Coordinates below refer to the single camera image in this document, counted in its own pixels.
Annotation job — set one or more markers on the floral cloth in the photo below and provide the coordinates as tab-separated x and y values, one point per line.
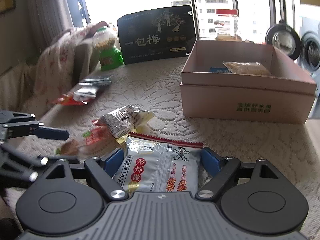
57	55

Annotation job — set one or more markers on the dark silver snack packet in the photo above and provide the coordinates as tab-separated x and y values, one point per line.
96	81

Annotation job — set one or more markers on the pink cardboard box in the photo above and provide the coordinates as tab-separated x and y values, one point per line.
225	97

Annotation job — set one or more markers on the beige chair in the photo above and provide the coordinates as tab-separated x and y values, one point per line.
85	55

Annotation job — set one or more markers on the black window frame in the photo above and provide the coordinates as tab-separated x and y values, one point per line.
192	17

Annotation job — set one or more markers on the large black snack bag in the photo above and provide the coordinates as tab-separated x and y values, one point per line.
150	42

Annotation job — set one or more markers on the clear packet of yellow snack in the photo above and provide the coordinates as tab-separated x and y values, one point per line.
247	68

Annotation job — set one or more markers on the clear jar with red lid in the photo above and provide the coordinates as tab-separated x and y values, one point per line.
226	27

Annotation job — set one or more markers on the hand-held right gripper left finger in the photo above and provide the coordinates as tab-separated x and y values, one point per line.
112	158

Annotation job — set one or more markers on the red clear snack packet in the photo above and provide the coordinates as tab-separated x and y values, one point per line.
96	133

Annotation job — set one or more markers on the green candy dispenser bottle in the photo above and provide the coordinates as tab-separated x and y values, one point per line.
110	60

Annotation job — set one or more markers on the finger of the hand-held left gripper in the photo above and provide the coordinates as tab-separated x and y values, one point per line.
55	133
25	160

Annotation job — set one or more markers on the brown curtain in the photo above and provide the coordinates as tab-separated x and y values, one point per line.
50	10

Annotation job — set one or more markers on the grey framed door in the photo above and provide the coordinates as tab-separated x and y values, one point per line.
281	10

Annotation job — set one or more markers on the round washing machine door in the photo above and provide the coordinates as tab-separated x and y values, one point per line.
282	40

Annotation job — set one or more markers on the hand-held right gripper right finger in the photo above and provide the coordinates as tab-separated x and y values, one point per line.
208	157

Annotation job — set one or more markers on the white red rice cracker packet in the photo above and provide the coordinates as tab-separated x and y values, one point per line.
160	165

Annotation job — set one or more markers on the clear yellow plum packet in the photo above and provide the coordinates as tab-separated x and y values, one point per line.
122	125

